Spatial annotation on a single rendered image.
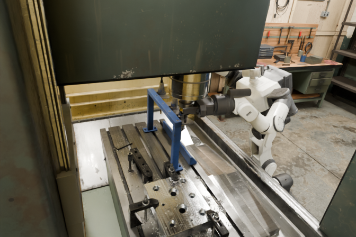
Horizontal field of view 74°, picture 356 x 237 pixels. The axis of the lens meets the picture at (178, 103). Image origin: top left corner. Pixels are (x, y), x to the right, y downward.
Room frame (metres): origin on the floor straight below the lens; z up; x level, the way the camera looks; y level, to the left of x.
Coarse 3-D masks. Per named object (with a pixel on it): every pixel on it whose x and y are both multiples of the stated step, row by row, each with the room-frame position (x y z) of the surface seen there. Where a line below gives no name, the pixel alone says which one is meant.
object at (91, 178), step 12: (156, 108) 1.85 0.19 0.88; (84, 120) 1.58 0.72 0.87; (96, 120) 1.62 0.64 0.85; (108, 120) 1.65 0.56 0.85; (120, 120) 1.67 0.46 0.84; (132, 120) 1.70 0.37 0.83; (144, 120) 1.73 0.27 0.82; (168, 120) 1.79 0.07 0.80; (84, 132) 1.50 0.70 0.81; (96, 132) 1.52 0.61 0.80; (84, 144) 1.41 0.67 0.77; (96, 144) 1.43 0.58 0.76; (84, 156) 1.32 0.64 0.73; (96, 156) 1.34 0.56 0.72; (84, 168) 1.24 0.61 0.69; (96, 168) 1.26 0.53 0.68; (84, 180) 1.17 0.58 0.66; (96, 180) 1.18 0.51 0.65
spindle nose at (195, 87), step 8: (168, 80) 0.81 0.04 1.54; (176, 80) 0.78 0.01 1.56; (184, 80) 0.77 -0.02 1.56; (192, 80) 0.76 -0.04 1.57; (200, 80) 0.77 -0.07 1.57; (208, 80) 0.81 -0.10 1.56; (168, 88) 0.81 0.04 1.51; (176, 88) 0.78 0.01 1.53; (184, 88) 0.76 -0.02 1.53; (192, 88) 0.76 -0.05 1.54; (200, 88) 0.77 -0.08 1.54; (208, 88) 0.81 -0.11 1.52; (176, 96) 0.78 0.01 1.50; (184, 96) 0.77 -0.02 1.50; (192, 96) 0.77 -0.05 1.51; (200, 96) 0.78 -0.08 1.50
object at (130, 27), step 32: (64, 0) 0.56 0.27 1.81; (96, 0) 0.59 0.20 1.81; (128, 0) 0.62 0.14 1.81; (160, 0) 0.66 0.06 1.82; (192, 0) 0.70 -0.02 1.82; (224, 0) 0.74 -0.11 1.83; (256, 0) 0.79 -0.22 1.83; (64, 32) 0.55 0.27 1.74; (96, 32) 0.58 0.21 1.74; (128, 32) 0.62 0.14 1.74; (160, 32) 0.66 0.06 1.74; (192, 32) 0.70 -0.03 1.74; (224, 32) 0.75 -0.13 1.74; (256, 32) 0.81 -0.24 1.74; (64, 64) 0.55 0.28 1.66; (96, 64) 0.58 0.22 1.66; (128, 64) 0.62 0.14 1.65; (160, 64) 0.66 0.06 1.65; (192, 64) 0.70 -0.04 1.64; (224, 64) 0.76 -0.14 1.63
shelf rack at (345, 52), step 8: (352, 0) 4.50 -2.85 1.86; (344, 24) 4.48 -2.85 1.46; (352, 24) 4.35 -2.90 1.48; (336, 40) 4.53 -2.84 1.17; (352, 48) 4.70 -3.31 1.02; (352, 56) 4.15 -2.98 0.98; (344, 64) 4.70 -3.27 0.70; (344, 72) 4.67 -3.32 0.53; (336, 80) 4.39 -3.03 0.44; (344, 80) 4.43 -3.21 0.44; (352, 80) 4.47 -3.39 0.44; (336, 88) 4.70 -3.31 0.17; (344, 88) 4.07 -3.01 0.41; (352, 88) 4.00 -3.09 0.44
